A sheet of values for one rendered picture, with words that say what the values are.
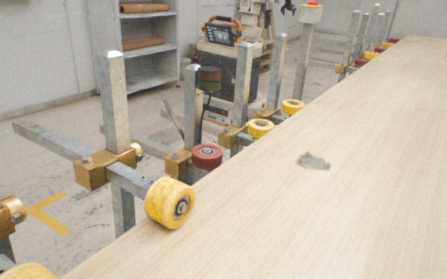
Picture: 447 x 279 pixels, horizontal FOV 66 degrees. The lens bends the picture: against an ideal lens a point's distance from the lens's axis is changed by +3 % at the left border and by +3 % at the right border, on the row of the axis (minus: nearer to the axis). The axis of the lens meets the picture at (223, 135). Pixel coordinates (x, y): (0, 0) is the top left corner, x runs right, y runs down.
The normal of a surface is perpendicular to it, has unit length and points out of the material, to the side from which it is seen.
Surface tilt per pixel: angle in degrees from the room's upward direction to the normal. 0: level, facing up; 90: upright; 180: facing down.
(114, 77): 90
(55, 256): 0
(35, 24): 90
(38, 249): 0
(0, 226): 90
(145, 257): 0
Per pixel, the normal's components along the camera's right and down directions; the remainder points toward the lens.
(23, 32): 0.82, 0.29
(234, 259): 0.06, -0.90
